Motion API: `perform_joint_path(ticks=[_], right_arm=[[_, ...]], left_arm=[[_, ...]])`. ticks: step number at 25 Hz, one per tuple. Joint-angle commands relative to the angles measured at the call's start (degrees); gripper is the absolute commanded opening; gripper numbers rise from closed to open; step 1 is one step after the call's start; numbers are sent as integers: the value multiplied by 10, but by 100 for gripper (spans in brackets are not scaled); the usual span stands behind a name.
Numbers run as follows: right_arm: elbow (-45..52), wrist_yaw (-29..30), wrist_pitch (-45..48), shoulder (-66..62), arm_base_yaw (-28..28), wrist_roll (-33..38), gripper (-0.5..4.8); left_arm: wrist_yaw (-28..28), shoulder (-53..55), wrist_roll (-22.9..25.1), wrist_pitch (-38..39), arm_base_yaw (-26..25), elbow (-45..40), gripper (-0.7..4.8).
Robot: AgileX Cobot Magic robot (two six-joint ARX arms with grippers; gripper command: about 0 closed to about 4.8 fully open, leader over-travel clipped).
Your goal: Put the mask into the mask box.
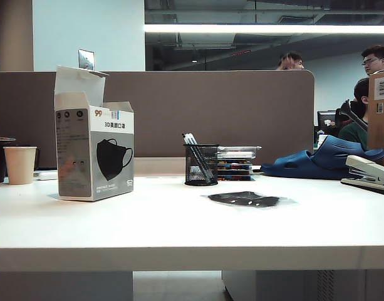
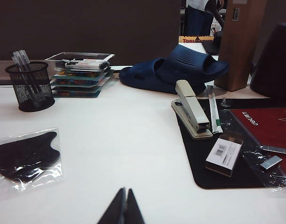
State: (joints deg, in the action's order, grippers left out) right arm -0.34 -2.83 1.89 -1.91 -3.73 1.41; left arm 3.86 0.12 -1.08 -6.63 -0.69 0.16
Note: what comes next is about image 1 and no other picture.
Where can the dark-haired person behind partition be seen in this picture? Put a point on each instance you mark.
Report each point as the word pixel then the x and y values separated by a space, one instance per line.
pixel 292 61

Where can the white ceiling light strip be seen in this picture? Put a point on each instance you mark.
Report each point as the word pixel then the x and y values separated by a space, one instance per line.
pixel 257 28

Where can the beige paper cup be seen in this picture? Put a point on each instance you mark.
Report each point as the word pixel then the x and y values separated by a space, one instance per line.
pixel 20 166

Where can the grey white stapler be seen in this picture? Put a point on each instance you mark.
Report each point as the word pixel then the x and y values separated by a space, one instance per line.
pixel 367 169

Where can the black computer monitor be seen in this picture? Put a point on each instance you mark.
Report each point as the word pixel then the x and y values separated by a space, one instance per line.
pixel 324 120

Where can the clear plastic case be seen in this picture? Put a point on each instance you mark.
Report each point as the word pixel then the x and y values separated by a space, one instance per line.
pixel 238 152

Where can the black office chair headrest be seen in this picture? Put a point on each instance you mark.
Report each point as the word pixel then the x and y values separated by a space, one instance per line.
pixel 351 114

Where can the seated person in green shirt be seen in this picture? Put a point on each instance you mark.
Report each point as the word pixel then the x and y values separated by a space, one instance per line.
pixel 354 135

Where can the small white flat case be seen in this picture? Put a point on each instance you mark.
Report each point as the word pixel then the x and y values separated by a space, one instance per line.
pixel 46 175

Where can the black mask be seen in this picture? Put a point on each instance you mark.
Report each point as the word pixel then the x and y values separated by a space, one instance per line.
pixel 241 198

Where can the brown desk partition panel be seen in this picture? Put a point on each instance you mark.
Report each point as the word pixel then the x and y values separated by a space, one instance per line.
pixel 210 106

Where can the black pen with white cap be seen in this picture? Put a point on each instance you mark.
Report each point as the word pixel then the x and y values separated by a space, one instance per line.
pixel 184 138
pixel 191 138

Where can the person with glasses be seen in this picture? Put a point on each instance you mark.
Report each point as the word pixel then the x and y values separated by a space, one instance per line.
pixel 375 61

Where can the brown cardboard box with labels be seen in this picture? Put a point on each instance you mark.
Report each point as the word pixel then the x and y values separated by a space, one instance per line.
pixel 379 131

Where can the grey white mask box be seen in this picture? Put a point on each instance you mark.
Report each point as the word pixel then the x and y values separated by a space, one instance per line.
pixel 110 175

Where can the black mesh pen holder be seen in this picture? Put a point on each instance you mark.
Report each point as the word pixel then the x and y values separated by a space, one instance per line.
pixel 201 175

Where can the grey under-desk cabinet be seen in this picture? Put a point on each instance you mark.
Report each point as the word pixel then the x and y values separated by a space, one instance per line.
pixel 288 287

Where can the metal wall plate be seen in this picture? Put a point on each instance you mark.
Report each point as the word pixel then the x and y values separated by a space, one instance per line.
pixel 86 59

